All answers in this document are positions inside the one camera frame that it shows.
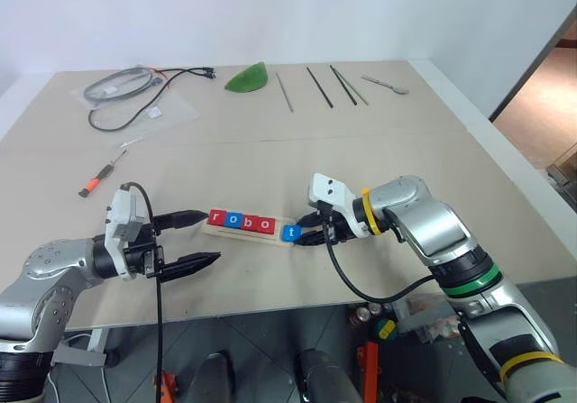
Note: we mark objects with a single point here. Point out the dark rounded shape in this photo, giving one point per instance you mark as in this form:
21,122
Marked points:
212,378
324,376

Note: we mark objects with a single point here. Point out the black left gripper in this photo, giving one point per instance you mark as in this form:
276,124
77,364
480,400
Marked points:
142,259

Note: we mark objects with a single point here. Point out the red letter tile b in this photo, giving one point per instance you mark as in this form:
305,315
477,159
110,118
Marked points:
248,223

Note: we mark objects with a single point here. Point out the red letter tile r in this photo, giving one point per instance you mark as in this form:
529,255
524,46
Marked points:
216,217

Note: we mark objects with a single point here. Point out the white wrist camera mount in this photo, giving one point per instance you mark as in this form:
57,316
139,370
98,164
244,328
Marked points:
121,213
331,191

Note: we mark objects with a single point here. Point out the clear plastic bag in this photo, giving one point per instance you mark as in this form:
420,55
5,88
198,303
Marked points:
176,110

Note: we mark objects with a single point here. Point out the black thin rod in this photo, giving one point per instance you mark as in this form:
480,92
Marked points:
343,85
320,86

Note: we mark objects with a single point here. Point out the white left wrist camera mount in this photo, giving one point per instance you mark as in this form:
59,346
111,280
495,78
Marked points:
121,213

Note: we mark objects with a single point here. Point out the blue letter tile t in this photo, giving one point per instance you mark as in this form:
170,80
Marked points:
291,233

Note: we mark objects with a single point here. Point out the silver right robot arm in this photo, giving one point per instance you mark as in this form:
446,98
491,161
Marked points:
442,231

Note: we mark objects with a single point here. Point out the red can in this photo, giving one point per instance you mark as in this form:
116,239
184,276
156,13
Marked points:
363,314

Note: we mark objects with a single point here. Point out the pale wooden letter tray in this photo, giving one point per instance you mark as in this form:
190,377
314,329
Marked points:
252,236

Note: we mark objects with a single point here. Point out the red letter tile o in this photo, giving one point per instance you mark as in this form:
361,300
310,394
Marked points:
266,226

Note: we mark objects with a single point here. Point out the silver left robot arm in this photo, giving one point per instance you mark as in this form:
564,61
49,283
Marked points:
49,281

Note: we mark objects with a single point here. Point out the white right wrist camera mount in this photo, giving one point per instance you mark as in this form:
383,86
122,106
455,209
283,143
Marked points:
331,191

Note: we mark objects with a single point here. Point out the orange black screwdriver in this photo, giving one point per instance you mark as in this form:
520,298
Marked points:
97,180

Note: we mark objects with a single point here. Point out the yellow green round button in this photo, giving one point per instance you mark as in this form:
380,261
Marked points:
386,328

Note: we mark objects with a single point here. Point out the orange clamp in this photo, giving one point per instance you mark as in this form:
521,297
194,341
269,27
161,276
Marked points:
370,371

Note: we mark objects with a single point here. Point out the gray table leg bracket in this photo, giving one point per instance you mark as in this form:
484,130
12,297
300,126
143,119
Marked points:
79,355

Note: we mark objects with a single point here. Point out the blue letter tile o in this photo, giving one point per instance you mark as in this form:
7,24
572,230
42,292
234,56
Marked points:
232,220

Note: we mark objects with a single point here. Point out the silver metal spoon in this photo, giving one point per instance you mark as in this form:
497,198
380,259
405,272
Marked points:
383,83

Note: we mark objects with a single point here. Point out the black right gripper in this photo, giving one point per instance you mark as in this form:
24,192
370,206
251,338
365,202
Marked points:
337,228

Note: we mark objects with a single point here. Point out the gray thin rod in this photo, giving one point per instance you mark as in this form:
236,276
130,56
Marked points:
285,93

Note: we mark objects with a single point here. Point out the dark chopsticks pair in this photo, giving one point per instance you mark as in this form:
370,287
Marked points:
358,95

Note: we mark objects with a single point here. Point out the green bowl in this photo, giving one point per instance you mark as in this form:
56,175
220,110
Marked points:
248,79

